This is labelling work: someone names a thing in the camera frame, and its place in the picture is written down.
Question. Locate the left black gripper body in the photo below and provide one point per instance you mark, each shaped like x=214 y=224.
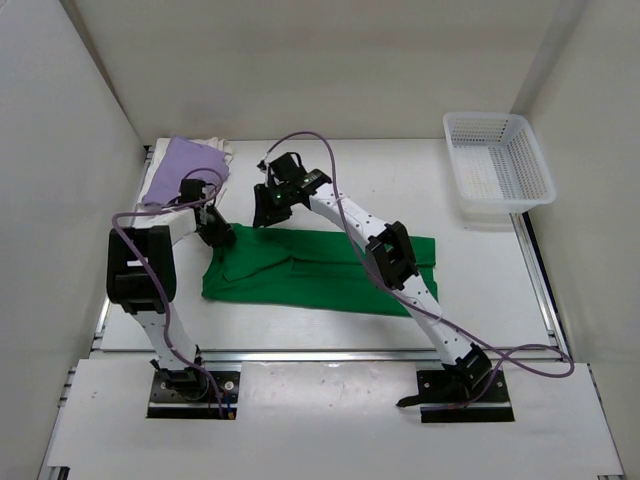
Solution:
x=217 y=232

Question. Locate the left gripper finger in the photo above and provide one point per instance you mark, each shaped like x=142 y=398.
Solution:
x=217 y=239
x=218 y=224

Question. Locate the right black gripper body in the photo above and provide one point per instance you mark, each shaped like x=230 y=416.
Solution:
x=270 y=210

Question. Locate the purple t-shirt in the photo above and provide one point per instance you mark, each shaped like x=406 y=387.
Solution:
x=185 y=170

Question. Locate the cream white t-shirt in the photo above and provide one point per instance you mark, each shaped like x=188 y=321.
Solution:
x=220 y=150

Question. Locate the green t-shirt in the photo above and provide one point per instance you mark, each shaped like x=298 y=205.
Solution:
x=297 y=268

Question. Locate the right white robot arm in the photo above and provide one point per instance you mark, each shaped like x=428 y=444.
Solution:
x=389 y=258

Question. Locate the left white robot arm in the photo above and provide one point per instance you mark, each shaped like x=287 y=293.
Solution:
x=141 y=271

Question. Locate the white plastic basket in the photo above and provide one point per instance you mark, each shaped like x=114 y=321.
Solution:
x=498 y=166

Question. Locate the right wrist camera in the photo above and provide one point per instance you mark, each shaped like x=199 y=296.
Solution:
x=264 y=165

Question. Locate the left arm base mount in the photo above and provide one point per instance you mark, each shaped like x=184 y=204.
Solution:
x=187 y=394

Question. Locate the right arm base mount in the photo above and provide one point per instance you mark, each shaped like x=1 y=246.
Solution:
x=441 y=399

